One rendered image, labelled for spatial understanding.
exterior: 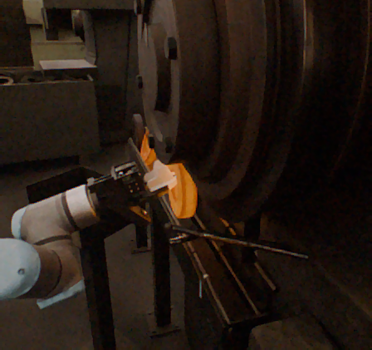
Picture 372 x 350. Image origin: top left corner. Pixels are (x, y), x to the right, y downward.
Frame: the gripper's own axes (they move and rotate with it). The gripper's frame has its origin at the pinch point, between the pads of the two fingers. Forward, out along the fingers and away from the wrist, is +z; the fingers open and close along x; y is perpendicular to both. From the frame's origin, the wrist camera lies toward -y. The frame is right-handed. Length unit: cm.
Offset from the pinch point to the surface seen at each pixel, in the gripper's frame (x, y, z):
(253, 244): -33.0, 3.5, 3.2
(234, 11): -34.5, 34.2, 6.2
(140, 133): 80, -15, -1
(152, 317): 37, -80, -26
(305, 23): -42, 32, 9
